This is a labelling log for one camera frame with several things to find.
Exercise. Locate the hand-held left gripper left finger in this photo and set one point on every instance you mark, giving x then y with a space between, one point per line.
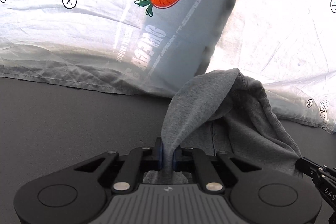
158 154

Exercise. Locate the white printed sheet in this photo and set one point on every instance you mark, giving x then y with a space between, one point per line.
78 43

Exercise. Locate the grey zip hoodie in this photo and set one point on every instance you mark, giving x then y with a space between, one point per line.
236 129

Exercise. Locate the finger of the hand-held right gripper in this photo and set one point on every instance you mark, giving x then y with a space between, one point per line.
309 167

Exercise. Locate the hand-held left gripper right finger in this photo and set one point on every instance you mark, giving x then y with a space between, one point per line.
177 158

